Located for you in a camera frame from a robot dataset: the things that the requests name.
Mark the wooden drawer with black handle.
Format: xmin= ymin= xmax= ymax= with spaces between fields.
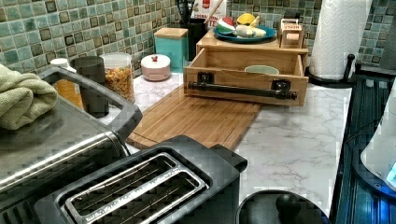
xmin=184 ymin=47 xmax=308 ymax=106

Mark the wooden drawer cabinet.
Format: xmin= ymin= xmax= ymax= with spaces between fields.
xmin=196 ymin=30 xmax=309 ymax=65

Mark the pale green bowl in drawer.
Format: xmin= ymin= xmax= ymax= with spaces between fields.
xmin=245 ymin=64 xmax=279 ymax=75

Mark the bamboo cutting board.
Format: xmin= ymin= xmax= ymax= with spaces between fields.
xmin=126 ymin=87 xmax=261 ymax=150

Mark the pink round lidded dish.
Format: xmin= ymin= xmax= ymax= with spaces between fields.
xmin=141 ymin=54 xmax=171 ymax=81

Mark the black two-slot toaster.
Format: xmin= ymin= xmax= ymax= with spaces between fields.
xmin=35 ymin=135 xmax=248 ymax=224

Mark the teal canister with wooden lid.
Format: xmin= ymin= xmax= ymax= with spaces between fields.
xmin=154 ymin=27 xmax=189 ymax=73

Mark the black utensil holder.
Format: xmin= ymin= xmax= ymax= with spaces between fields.
xmin=179 ymin=19 xmax=207 ymax=61

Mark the clear jar with cereal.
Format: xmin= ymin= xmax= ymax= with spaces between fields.
xmin=101 ymin=52 xmax=134 ymax=103

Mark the red green white toy food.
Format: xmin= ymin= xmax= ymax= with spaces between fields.
xmin=216 ymin=17 xmax=235 ymax=35

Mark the white toy food piece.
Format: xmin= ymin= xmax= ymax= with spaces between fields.
xmin=233 ymin=25 xmax=266 ymax=38

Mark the cereal box with red logo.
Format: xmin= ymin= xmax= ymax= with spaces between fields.
xmin=191 ymin=0 xmax=227 ymax=28

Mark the black cylindrical container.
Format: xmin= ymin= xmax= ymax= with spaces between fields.
xmin=71 ymin=56 xmax=109 ymax=119

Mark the yellow toy food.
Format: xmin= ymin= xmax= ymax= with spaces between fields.
xmin=236 ymin=13 xmax=260 ymax=27

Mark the blue plate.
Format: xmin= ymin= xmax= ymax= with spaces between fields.
xmin=213 ymin=25 xmax=276 ymax=44

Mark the stainless steel toaster oven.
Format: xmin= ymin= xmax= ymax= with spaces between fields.
xmin=0 ymin=67 xmax=142 ymax=224

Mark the small wooden label box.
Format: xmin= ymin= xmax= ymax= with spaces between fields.
xmin=277 ymin=19 xmax=304 ymax=49

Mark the black round pot lid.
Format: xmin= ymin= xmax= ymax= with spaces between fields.
xmin=235 ymin=189 xmax=332 ymax=224

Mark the white-capped orange spice bottle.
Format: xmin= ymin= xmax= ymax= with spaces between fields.
xmin=50 ymin=58 xmax=83 ymax=109

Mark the black paper towel holder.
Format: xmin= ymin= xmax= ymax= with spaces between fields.
xmin=304 ymin=54 xmax=358 ymax=89

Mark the white paper towel roll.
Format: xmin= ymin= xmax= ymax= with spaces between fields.
xmin=308 ymin=0 xmax=374 ymax=81

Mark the green folded towel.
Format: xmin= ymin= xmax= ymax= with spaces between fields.
xmin=0 ymin=65 xmax=58 ymax=130

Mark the black stovetop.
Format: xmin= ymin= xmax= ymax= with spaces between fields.
xmin=329 ymin=73 xmax=396 ymax=224

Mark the wooden spoon handle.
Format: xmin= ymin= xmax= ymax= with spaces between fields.
xmin=204 ymin=0 xmax=223 ymax=23

